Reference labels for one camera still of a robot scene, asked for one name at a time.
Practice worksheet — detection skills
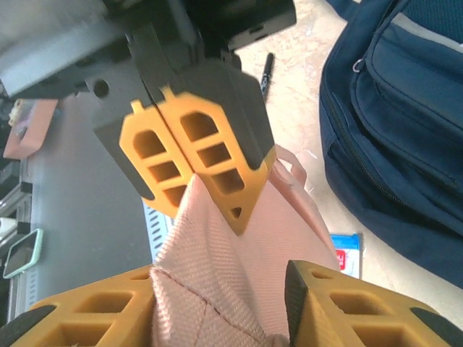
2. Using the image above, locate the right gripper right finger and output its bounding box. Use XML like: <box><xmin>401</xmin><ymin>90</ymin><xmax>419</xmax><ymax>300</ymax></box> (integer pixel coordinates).
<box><xmin>284</xmin><ymin>259</ymin><xmax>463</xmax><ymax>347</ymax></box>

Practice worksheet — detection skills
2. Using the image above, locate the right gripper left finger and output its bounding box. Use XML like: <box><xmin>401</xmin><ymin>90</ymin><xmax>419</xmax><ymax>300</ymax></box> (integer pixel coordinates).
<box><xmin>0</xmin><ymin>266</ymin><xmax>157</xmax><ymax>347</ymax></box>

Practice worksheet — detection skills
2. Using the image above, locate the black marker pen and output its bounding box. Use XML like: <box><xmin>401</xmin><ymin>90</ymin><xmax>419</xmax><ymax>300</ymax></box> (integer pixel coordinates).
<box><xmin>258</xmin><ymin>53</ymin><xmax>276</xmax><ymax>106</ymax></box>

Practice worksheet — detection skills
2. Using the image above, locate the pink pencil case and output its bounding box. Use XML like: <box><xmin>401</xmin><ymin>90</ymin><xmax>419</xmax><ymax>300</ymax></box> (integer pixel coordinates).
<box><xmin>149</xmin><ymin>144</ymin><xmax>340</xmax><ymax>347</ymax></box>

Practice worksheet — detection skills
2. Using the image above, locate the grey slotted cable duct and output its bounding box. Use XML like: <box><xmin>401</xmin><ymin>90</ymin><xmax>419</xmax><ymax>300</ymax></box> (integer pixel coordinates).
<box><xmin>143</xmin><ymin>200</ymin><xmax>171</xmax><ymax>261</ymax></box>

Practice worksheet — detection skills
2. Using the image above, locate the pink box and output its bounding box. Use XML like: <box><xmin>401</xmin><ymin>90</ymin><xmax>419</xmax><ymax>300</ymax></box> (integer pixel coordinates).
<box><xmin>2</xmin><ymin>99</ymin><xmax>59</xmax><ymax>159</ymax></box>

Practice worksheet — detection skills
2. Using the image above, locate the phone in mint case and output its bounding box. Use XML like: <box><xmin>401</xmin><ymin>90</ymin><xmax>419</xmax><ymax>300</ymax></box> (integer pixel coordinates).
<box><xmin>1</xmin><ymin>228</ymin><xmax>45</xmax><ymax>279</ymax></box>

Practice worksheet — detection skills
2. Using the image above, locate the navy blue backpack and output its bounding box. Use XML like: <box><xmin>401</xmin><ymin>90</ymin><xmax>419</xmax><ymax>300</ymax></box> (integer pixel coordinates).
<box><xmin>318</xmin><ymin>0</ymin><xmax>463</xmax><ymax>290</ymax></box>

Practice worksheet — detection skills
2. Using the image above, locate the blue white stationery packet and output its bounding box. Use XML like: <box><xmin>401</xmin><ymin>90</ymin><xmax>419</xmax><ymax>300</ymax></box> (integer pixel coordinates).
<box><xmin>330</xmin><ymin>233</ymin><xmax>362</xmax><ymax>279</ymax></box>

